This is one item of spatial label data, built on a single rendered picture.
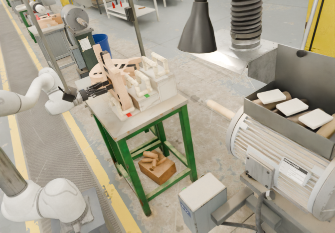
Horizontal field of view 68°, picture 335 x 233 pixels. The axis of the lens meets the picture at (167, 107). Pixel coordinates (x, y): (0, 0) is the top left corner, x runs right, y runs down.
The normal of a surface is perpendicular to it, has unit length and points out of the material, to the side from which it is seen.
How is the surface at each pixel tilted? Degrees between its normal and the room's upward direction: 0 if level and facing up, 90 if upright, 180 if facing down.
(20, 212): 85
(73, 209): 88
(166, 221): 0
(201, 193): 0
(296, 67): 90
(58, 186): 6
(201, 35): 68
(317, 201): 81
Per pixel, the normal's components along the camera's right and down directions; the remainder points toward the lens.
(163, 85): 0.51, 0.43
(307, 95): -0.82, 0.44
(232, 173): -0.16, -0.80
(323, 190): -0.79, -0.04
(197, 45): -0.11, 0.22
